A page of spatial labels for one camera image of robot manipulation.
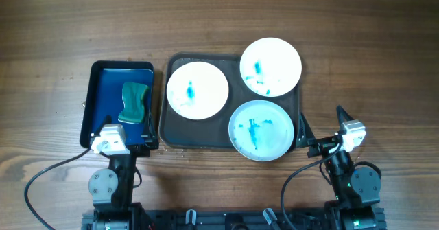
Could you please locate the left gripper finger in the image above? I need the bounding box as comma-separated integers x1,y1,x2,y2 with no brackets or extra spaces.
141,111,159,150
91,115,112,137

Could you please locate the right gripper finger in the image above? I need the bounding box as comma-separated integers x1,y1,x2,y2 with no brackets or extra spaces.
296,113,316,148
336,105,353,130

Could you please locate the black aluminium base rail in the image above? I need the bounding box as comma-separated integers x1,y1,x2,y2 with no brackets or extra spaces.
81,207,388,230

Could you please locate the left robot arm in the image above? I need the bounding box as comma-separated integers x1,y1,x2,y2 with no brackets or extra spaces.
81,113,158,230

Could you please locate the right black cable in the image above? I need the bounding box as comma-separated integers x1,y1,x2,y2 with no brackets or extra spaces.
280,142,344,230

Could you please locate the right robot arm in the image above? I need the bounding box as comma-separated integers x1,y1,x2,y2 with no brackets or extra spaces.
299,106,387,230

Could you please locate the black tray with blue water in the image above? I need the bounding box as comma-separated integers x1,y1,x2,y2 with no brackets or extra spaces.
80,60,154,148

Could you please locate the white plate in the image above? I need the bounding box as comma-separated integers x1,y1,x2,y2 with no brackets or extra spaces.
228,100,296,162
239,37,302,97
166,62,229,120

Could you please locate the green scrubbing sponge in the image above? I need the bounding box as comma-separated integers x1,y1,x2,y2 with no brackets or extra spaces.
118,82,149,124

